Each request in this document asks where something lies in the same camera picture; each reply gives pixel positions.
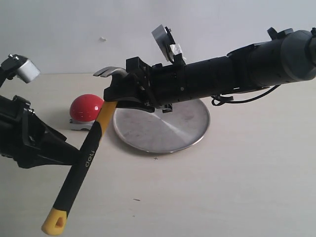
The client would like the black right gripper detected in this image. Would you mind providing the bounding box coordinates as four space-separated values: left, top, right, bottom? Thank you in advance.
103 57 188 113

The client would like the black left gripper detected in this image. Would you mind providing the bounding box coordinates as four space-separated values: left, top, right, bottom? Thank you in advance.
12 95 81 169

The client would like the yellow black claw hammer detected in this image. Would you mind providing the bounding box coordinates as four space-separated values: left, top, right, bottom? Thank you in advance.
40 66 129 236

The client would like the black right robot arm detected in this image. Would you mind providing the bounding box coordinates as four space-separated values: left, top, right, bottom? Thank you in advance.
103 28 316 113

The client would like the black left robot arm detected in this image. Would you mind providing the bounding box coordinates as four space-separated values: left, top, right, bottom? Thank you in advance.
0 95 80 169

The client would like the red dome push button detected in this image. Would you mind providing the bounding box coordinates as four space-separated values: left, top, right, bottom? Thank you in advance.
69 94 104 131

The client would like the round steel plate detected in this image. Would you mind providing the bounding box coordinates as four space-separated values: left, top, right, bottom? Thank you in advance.
113 99 211 154

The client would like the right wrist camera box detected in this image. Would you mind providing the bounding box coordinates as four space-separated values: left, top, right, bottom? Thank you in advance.
152 24 186 65

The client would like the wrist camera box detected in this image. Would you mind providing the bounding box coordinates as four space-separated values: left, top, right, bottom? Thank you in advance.
152 24 186 65
0 54 40 86

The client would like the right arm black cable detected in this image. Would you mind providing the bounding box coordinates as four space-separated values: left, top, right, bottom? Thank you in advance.
211 85 281 106

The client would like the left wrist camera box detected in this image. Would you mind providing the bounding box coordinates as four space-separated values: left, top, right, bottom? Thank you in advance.
0 54 40 86

